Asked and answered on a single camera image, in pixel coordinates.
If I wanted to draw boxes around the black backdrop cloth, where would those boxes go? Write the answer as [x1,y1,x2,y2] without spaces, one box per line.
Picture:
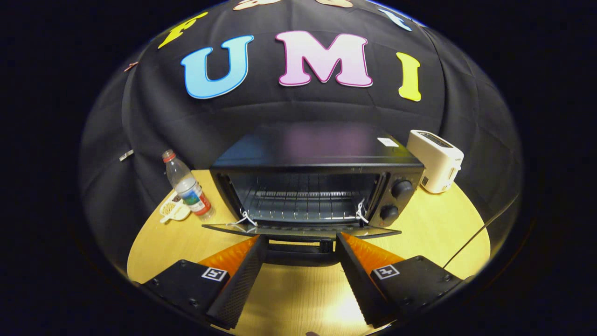
[79,0,523,280]

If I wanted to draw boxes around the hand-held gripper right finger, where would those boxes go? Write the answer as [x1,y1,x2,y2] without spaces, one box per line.
[337,232,472,327]

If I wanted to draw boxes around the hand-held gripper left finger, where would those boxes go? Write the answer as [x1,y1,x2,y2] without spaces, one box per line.
[140,235,269,330]

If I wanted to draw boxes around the black toaster oven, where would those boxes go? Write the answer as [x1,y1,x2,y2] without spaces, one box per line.
[201,122,426,267]

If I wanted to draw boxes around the small white snack dish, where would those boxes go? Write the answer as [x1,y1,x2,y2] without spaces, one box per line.
[160,192,192,224]

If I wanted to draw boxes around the white pop-up toaster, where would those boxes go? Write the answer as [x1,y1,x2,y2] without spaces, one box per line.
[407,130,465,194]

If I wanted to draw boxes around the clear plastic water bottle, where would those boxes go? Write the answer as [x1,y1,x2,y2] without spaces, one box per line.
[162,149,215,221]

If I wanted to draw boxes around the thin dark cable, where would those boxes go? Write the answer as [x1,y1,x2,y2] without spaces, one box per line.
[442,195,519,270]

